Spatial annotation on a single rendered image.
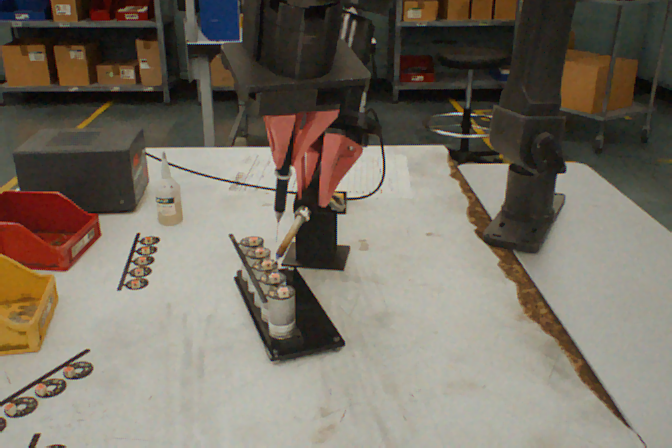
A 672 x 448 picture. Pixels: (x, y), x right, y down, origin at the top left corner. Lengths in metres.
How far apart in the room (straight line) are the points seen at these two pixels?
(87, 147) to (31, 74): 4.19
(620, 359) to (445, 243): 0.27
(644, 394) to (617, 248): 0.29
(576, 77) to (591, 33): 1.63
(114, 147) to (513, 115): 0.52
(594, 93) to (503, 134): 3.07
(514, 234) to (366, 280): 0.22
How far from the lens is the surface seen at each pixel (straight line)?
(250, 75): 0.48
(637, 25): 5.72
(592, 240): 0.89
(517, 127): 0.84
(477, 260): 0.80
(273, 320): 0.60
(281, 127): 0.49
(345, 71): 0.50
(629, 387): 0.63
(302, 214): 0.67
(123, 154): 0.92
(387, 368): 0.60
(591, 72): 3.91
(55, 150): 0.94
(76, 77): 5.00
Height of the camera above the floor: 1.11
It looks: 22 degrees down
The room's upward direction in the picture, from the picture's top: straight up
